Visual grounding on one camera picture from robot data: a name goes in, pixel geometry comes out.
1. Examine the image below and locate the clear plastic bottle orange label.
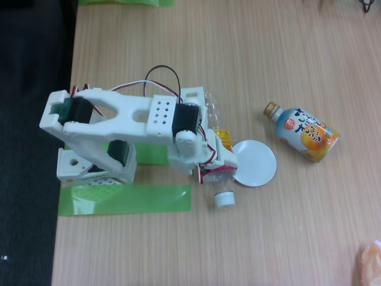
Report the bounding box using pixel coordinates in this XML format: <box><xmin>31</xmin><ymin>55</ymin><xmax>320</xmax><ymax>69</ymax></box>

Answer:
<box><xmin>202</xmin><ymin>91</ymin><xmax>239</xmax><ymax>209</ymax></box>

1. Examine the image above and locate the orange juice bottle can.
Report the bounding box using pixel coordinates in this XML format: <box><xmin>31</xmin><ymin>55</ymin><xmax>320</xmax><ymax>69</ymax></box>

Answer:
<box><xmin>263</xmin><ymin>101</ymin><xmax>341</xmax><ymax>163</ymax></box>

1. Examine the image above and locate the white round plate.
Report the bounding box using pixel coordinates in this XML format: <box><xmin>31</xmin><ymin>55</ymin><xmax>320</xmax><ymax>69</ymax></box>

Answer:
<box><xmin>232</xmin><ymin>139</ymin><xmax>277</xmax><ymax>188</ymax></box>

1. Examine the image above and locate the short green tape strip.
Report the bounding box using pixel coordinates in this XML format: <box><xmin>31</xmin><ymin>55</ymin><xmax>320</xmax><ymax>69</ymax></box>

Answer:
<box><xmin>99</xmin><ymin>142</ymin><xmax>171</xmax><ymax>166</ymax></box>

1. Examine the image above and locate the long green tape strip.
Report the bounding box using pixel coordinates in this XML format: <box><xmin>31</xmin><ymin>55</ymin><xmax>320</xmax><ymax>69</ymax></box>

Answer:
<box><xmin>58</xmin><ymin>184</ymin><xmax>192</xmax><ymax>217</ymax></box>

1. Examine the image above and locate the green plastic bag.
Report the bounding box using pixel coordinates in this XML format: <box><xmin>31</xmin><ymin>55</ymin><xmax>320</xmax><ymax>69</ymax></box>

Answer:
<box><xmin>77</xmin><ymin>0</ymin><xmax>174</xmax><ymax>8</ymax></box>

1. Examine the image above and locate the orange plastic bag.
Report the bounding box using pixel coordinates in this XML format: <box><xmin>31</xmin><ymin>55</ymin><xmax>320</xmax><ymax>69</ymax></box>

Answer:
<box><xmin>355</xmin><ymin>240</ymin><xmax>381</xmax><ymax>286</ymax></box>

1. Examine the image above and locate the black cable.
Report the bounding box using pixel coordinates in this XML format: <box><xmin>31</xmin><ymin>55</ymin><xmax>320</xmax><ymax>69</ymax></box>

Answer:
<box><xmin>358</xmin><ymin>0</ymin><xmax>376</xmax><ymax>14</ymax></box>

